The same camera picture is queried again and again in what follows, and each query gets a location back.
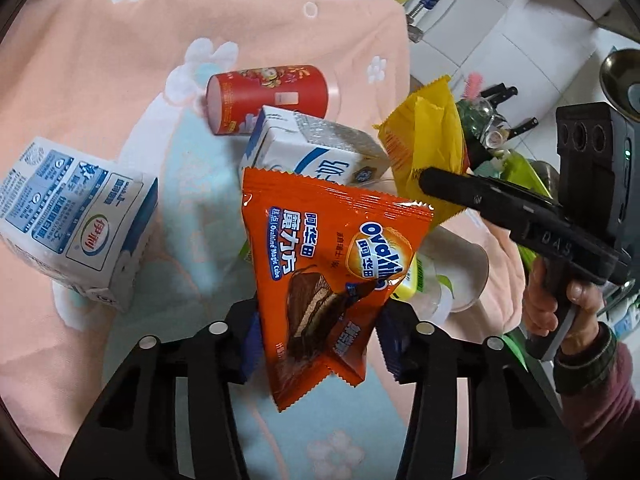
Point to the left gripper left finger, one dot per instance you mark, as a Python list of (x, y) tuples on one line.
[(130, 432)]

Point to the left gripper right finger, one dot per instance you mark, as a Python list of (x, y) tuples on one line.
[(514, 431)]

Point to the white paper cup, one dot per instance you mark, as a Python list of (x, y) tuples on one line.
[(446, 276)]

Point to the yellow snack wrapper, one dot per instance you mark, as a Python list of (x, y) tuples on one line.
[(423, 132)]

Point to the orange Ovaltine snack wrapper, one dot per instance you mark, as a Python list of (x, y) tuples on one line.
[(326, 258)]

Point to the red cartoon paper cup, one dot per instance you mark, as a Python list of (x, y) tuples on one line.
[(233, 100)]

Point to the person right hand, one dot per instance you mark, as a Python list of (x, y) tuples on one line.
[(539, 308)]

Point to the knife block with knives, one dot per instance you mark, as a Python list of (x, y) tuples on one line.
[(485, 129)]

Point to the hanging steel lid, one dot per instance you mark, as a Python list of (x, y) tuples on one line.
[(619, 77)]

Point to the peach flower-pattern towel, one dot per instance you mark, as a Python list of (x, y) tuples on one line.
[(122, 80)]

